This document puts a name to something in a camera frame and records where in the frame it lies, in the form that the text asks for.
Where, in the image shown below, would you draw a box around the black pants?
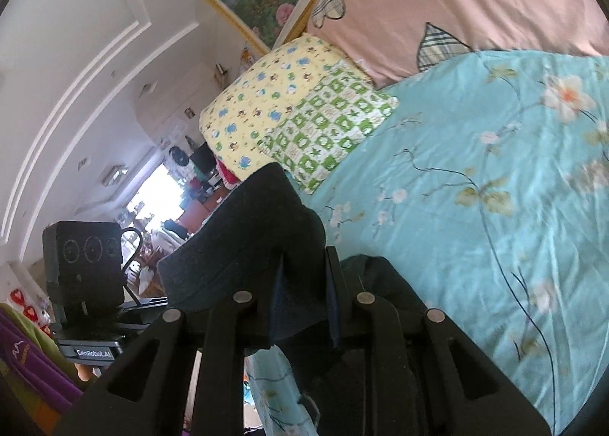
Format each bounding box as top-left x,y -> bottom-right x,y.
156,161 -> 430,436

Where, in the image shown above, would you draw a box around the person's left hand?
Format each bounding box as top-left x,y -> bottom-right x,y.
75,364 -> 101,382

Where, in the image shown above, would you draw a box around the purple garment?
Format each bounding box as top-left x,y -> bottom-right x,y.
1,303 -> 88,432

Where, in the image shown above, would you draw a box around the teal floral bed sheet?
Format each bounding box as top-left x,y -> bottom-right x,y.
244,49 -> 609,436

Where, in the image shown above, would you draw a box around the yellow cartoon pillow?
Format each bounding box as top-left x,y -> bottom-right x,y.
199,33 -> 371,181

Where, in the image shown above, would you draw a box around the green checkered pillow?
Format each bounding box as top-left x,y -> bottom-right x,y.
258,63 -> 399,194

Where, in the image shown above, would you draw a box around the pink heart pattern quilt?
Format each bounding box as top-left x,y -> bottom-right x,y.
308,0 -> 608,86

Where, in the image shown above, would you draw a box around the black camera module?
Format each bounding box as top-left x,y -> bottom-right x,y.
42,220 -> 140,328

